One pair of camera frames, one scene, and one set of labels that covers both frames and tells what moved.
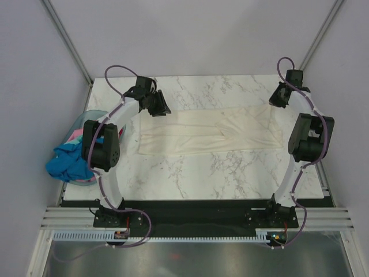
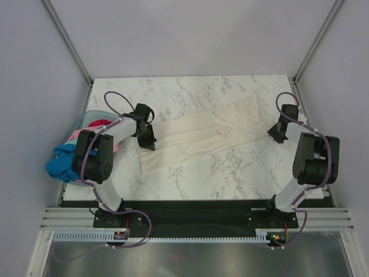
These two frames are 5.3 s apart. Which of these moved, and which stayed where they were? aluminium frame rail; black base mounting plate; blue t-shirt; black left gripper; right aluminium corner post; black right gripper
Moved: black right gripper; black left gripper
Stayed: blue t-shirt; black base mounting plate; aluminium frame rail; right aluminium corner post
